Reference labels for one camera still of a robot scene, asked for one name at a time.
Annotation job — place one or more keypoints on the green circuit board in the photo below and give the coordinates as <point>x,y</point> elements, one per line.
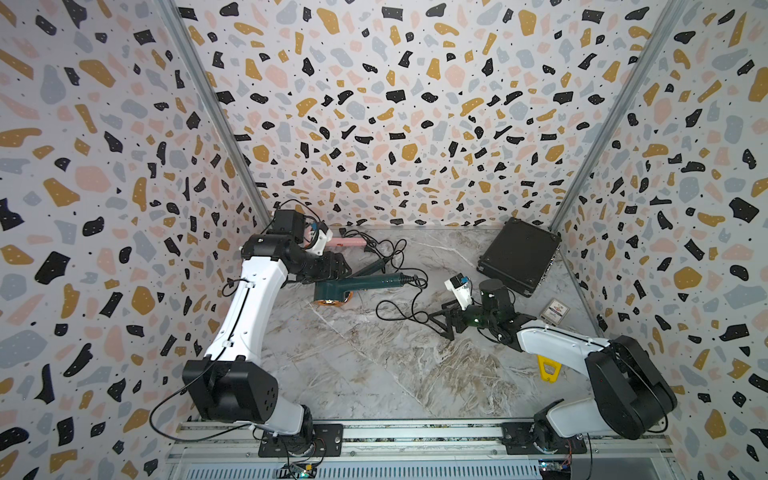
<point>298,471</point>

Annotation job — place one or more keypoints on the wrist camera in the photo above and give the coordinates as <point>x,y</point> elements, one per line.
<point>461,287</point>
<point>307,231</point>

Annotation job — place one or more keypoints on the pink hair dryer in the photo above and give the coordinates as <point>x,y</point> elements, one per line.
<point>347,242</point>

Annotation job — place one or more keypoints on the small card box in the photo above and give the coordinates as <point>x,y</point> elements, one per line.
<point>554,312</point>

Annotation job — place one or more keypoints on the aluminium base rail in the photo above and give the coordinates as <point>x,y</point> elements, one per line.
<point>420,449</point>

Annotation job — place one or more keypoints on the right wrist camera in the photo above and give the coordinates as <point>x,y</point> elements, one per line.
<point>461,287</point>

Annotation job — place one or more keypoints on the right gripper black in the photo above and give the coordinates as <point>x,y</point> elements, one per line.
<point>449,314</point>

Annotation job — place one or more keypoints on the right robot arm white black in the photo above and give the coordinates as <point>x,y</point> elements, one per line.
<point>629,395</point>

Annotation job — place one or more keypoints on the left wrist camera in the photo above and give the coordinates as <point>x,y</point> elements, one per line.
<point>307,231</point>

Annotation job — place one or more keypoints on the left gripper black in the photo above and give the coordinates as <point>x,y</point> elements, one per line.
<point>332,269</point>

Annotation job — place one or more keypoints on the green hair dryer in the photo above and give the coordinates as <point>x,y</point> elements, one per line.
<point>374,268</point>
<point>338,292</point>

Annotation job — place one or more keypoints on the black case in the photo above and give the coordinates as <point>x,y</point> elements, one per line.
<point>520,256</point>

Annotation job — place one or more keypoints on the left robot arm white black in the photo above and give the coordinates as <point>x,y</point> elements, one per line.
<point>228,384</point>

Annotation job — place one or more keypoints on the yellow triangular plastic piece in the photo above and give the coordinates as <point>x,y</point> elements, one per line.
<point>549,370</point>

